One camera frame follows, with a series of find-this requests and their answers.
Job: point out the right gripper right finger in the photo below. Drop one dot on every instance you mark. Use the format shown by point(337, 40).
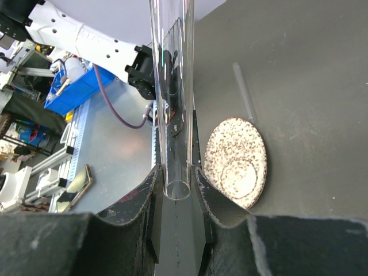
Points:
point(240, 243)

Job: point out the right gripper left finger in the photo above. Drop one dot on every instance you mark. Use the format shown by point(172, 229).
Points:
point(116, 241)

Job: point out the glass test tube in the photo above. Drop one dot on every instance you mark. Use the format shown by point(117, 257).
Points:
point(172, 29)

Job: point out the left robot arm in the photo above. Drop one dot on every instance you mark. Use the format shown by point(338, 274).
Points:
point(43, 23)

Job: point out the smartphone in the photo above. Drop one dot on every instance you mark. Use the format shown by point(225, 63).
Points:
point(76, 189)

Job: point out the speckled white plate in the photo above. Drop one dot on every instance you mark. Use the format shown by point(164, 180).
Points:
point(235, 161)

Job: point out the blue storage bin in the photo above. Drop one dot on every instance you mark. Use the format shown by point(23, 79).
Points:
point(72, 85)

